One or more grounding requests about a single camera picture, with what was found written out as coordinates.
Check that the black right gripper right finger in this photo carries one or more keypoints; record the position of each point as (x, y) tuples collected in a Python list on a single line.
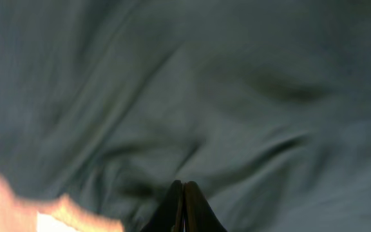
[(199, 217)]

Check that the black t-shirt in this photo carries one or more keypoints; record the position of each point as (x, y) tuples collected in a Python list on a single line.
[(265, 104)]

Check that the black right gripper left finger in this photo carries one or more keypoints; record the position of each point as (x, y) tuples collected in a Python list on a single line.
[(168, 216)]

